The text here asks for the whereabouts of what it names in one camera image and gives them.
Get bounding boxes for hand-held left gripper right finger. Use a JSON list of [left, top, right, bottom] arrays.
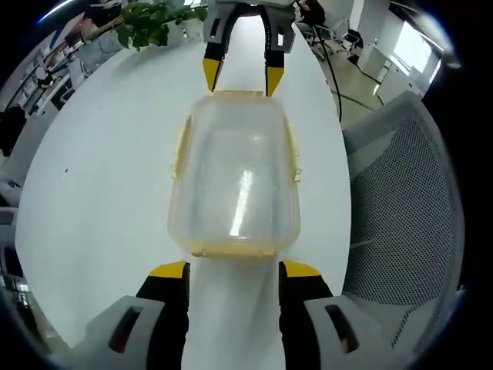
[[277, 260, 421, 370]]

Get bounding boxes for grey mesh office chair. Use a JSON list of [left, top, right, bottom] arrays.
[[340, 91, 464, 362]]

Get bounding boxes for black cable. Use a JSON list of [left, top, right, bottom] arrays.
[[303, 11, 344, 121]]

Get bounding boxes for clear plastic buckle container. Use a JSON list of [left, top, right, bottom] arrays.
[[168, 89, 302, 258]]

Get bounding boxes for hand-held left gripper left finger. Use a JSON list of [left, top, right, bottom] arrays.
[[57, 261, 192, 370]]

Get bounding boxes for green potted plant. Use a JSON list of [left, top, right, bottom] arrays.
[[116, 0, 210, 52]]

